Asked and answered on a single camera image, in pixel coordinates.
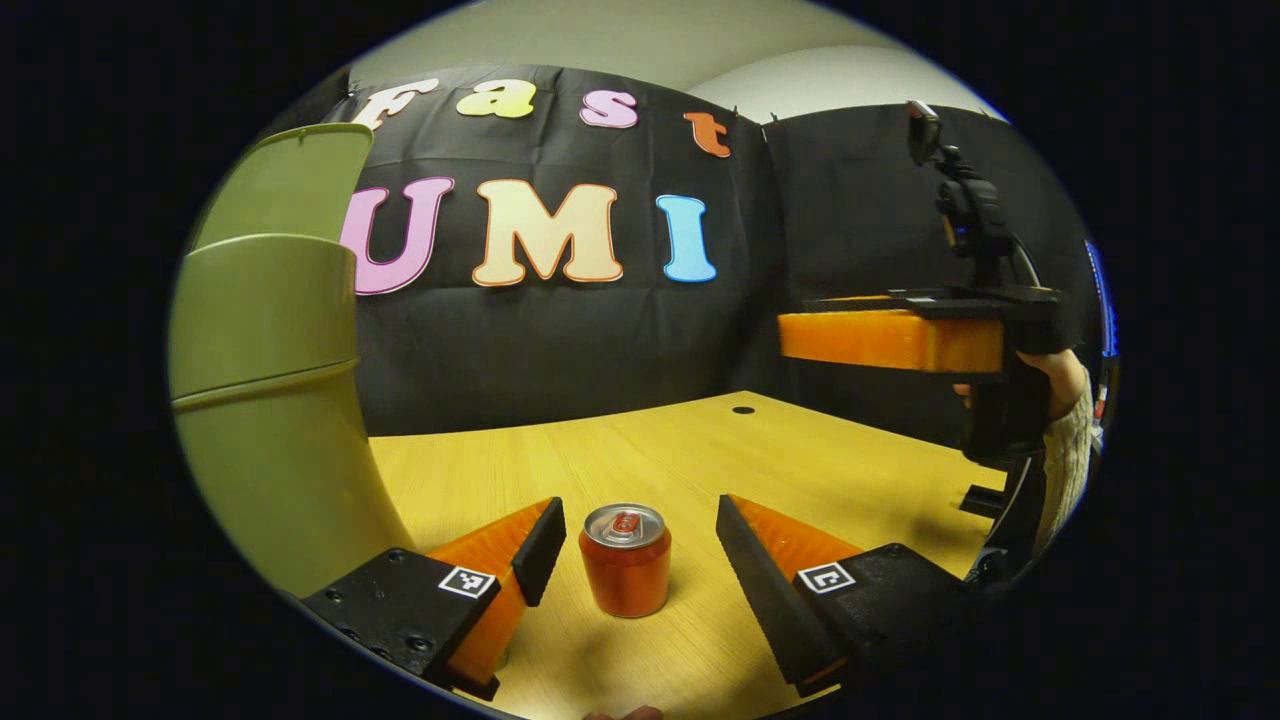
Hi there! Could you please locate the red pop can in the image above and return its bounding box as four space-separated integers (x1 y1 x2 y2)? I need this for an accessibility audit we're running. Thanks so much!
579 502 673 619

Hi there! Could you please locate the black backdrop cloth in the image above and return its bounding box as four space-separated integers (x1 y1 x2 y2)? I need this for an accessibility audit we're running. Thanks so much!
250 65 1106 451

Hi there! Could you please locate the wooden desktop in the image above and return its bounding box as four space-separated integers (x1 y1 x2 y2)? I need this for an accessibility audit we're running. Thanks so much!
365 390 1011 720

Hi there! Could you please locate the black cable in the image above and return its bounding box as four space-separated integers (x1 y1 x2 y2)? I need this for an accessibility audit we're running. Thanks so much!
1008 232 1043 293

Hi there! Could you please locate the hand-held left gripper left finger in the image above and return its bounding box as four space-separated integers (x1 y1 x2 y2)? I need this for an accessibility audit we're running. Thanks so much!
300 497 567 701

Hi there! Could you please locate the blue monitor screen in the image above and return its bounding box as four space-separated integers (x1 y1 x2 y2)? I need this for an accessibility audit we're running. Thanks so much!
1085 240 1119 358

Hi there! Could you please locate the green desktop garbage bin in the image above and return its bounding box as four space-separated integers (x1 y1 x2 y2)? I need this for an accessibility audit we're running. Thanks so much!
168 122 416 599

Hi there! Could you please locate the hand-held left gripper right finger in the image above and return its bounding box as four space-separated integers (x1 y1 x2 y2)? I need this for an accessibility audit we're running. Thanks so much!
715 494 976 698

